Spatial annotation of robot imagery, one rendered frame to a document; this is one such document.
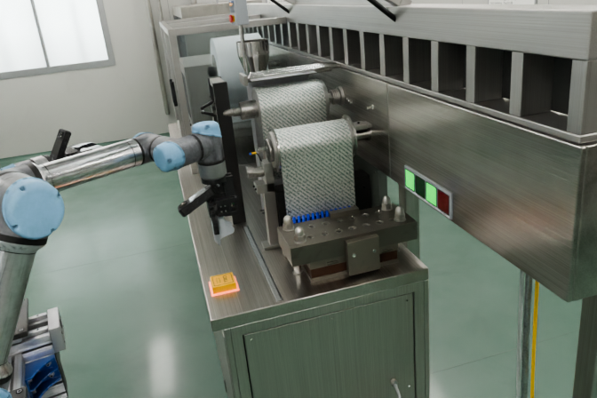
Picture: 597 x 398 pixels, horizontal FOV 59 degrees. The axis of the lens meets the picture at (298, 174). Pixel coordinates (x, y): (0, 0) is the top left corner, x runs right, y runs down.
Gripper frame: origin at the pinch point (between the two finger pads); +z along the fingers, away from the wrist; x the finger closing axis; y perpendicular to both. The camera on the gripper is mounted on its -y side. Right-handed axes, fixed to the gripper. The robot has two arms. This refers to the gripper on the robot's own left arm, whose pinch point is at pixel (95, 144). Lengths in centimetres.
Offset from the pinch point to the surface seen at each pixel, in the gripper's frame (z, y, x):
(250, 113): 28, -17, 54
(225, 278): -10, 21, 78
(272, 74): 37, -30, 57
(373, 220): 26, 6, 107
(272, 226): 16, 15, 75
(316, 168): 23, -7, 87
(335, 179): 28, -3, 91
